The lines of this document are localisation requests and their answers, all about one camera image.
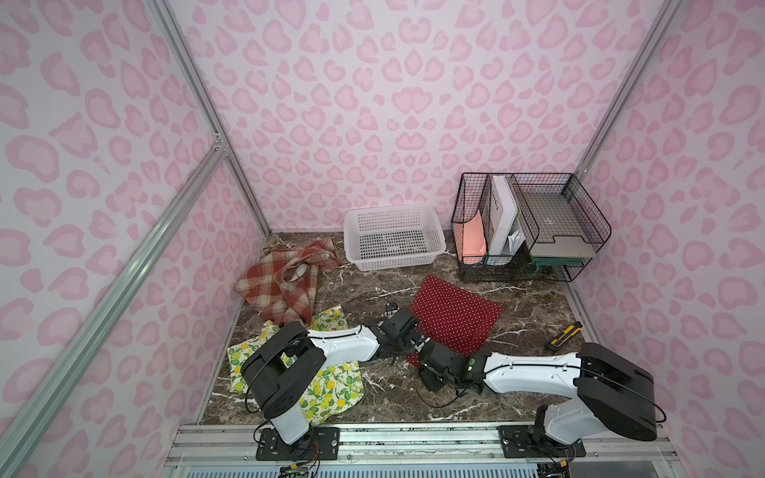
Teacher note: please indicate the aluminium front rail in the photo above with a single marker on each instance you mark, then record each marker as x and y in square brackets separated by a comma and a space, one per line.
[431, 449]

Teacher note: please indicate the pink folder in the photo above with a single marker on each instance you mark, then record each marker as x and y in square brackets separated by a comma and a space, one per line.
[470, 240]

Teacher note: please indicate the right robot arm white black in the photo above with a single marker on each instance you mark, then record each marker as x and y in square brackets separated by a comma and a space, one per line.
[602, 390]

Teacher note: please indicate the green book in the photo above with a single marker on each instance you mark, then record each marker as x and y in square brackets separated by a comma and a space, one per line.
[542, 261]

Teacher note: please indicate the red plaid skirt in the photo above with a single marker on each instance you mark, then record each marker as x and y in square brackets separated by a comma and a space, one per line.
[282, 286]

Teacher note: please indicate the yellow black utility knife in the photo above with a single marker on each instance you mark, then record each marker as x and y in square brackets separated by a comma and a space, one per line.
[564, 337]

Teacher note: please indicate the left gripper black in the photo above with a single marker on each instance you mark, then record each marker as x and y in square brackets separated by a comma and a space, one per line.
[409, 333]

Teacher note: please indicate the lemon print skirt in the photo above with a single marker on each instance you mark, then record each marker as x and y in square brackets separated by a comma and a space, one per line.
[333, 390]

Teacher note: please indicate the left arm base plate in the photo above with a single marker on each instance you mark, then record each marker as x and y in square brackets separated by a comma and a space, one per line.
[322, 442]

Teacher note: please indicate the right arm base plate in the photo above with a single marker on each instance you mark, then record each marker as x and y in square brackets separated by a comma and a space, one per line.
[519, 441]

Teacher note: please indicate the white envelope papers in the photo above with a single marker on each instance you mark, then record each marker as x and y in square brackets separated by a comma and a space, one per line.
[515, 241]

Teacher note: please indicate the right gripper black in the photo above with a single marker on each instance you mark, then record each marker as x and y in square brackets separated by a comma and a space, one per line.
[431, 363]

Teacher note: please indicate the grey laptop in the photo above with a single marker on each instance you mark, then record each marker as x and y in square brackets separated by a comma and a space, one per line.
[559, 228]

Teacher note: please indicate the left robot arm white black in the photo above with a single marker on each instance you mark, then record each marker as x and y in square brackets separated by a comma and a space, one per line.
[280, 371]

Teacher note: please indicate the white plastic basket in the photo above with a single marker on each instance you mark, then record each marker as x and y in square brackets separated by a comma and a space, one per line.
[392, 237]

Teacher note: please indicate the white binder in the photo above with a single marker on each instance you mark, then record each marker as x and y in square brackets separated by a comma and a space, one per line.
[502, 212]

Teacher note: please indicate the black wire desk organizer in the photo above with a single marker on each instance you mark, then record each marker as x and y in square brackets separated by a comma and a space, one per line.
[471, 198]

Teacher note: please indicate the red polka dot skirt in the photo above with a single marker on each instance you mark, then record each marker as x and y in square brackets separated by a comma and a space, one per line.
[453, 317]

